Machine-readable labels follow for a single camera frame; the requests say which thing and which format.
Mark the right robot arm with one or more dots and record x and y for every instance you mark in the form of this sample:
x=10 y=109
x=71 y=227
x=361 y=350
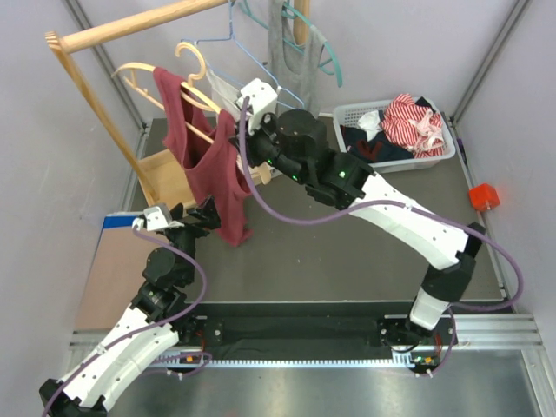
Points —
x=295 y=144

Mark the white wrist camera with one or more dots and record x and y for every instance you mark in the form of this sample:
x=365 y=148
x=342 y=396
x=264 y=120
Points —
x=155 y=218
x=262 y=100

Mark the white garment in basket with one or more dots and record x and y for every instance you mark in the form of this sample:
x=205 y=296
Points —
x=370 y=122

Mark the blue wire hanger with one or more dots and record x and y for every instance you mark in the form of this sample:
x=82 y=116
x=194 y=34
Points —
x=232 y=38

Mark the wooden clothes hanger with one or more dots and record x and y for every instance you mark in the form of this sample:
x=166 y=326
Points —
x=180 y=100

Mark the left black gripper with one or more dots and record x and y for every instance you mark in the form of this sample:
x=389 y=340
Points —
x=208 y=213

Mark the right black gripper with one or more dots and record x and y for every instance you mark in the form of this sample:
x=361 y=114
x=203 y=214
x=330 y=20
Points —
x=267 y=123

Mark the white garment on hanger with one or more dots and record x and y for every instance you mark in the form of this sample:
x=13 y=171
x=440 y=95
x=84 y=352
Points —
x=223 y=94

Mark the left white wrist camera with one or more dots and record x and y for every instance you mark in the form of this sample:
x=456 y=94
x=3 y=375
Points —
x=155 y=218

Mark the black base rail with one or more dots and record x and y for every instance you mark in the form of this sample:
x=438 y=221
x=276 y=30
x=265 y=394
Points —
x=305 y=331

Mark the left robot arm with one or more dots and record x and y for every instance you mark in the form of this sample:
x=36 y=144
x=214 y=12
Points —
x=156 y=319

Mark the grey tank top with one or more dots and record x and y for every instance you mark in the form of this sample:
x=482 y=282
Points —
x=295 y=70

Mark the red white striped garment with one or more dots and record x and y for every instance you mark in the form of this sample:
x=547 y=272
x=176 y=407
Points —
x=416 y=128

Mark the orange red block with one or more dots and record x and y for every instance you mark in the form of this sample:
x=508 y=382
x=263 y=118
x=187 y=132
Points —
x=483 y=197

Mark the red tank top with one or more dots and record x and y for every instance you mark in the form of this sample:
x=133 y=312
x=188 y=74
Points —
x=213 y=170

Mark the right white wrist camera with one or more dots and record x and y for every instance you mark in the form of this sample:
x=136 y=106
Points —
x=262 y=100

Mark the brown board blue edge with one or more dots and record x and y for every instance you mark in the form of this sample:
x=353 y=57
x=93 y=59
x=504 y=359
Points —
x=115 y=274

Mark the dark navy garment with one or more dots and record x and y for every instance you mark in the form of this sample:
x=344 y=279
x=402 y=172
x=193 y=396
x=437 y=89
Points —
x=376 y=150

